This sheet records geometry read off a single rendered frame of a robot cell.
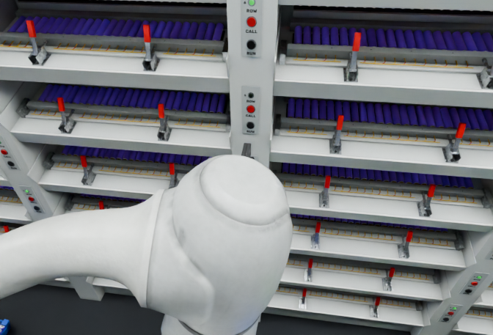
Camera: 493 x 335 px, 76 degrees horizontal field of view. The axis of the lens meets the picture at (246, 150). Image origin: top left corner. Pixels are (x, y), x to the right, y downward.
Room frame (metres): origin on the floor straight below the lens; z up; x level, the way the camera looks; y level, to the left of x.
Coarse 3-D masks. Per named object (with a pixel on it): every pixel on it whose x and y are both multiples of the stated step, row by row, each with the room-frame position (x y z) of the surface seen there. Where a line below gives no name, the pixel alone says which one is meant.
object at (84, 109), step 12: (36, 108) 0.77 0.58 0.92; (48, 108) 0.76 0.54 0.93; (72, 108) 0.75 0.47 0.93; (84, 108) 0.75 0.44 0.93; (96, 108) 0.74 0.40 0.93; (108, 108) 0.74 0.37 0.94; (120, 108) 0.74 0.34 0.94; (132, 108) 0.74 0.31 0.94; (144, 108) 0.74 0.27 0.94; (120, 120) 0.72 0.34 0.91; (132, 120) 0.72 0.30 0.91; (156, 120) 0.71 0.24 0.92; (180, 120) 0.72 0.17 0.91; (192, 120) 0.71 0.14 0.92; (204, 120) 0.71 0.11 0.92; (216, 120) 0.70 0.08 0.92
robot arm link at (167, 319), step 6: (168, 318) 0.16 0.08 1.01; (174, 318) 0.15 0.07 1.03; (258, 318) 0.16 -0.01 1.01; (162, 324) 0.16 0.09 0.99; (168, 324) 0.15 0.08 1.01; (174, 324) 0.15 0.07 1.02; (180, 324) 0.14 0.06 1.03; (252, 324) 0.15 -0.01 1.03; (162, 330) 0.16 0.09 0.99; (168, 330) 0.15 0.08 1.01; (174, 330) 0.15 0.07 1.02; (180, 330) 0.14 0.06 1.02; (186, 330) 0.14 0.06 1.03; (192, 330) 0.14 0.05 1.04; (246, 330) 0.14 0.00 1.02; (252, 330) 0.15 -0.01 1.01
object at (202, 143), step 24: (24, 96) 0.80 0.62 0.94; (0, 120) 0.70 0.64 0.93; (24, 120) 0.74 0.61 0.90; (48, 120) 0.74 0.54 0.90; (144, 120) 0.73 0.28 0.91; (168, 120) 0.72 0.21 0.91; (72, 144) 0.70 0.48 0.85; (96, 144) 0.69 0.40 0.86; (120, 144) 0.67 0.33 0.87; (144, 144) 0.66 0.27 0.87; (168, 144) 0.65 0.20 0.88; (192, 144) 0.65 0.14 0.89; (216, 144) 0.64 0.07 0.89
